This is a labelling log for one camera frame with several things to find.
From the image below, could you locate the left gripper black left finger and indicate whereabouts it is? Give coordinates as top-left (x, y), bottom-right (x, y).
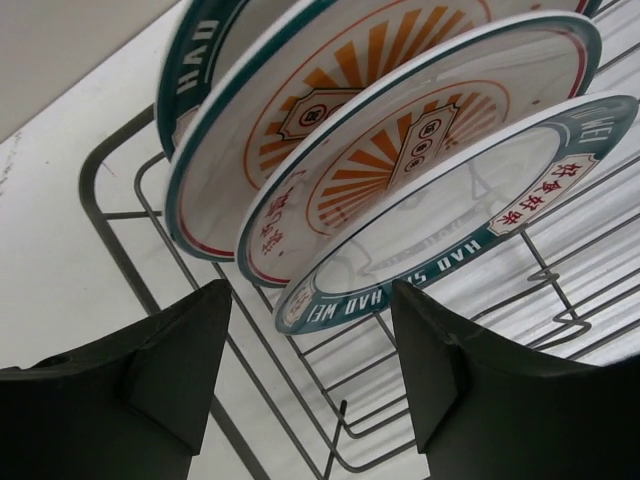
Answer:
top-left (1, 280), bottom-right (232, 479)

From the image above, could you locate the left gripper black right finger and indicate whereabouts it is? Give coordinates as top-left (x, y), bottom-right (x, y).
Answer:
top-left (391, 281), bottom-right (639, 479)

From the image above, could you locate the teal rim lettered plate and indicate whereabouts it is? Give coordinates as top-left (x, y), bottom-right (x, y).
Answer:
top-left (273, 92), bottom-right (639, 335)

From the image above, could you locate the rear red rim plate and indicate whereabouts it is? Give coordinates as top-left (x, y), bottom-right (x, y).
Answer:
top-left (164, 1), bottom-right (599, 262)

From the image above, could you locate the rearmost teal lettered plate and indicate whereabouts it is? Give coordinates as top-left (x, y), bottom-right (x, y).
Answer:
top-left (154, 0), bottom-right (292, 157)

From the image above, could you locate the grey wire dish rack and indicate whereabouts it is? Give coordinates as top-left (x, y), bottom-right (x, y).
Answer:
top-left (78, 0), bottom-right (640, 480)

